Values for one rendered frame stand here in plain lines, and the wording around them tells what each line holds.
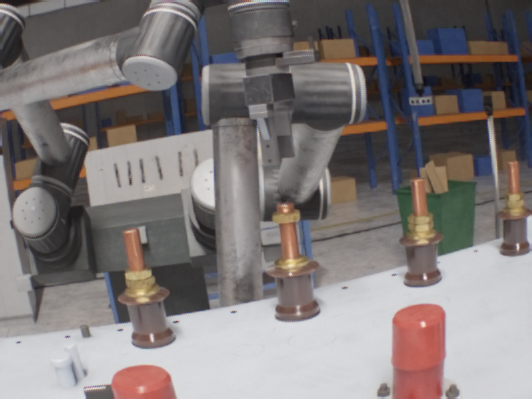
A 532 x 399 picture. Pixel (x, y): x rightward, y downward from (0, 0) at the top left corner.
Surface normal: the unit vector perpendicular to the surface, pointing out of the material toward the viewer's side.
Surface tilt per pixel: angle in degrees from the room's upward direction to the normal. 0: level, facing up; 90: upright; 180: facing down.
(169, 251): 90
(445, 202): 94
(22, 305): 90
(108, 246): 90
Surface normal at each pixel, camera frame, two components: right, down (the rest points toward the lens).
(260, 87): -0.32, 0.20
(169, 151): 0.27, 0.13
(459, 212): 0.54, 0.14
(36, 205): 0.04, -0.36
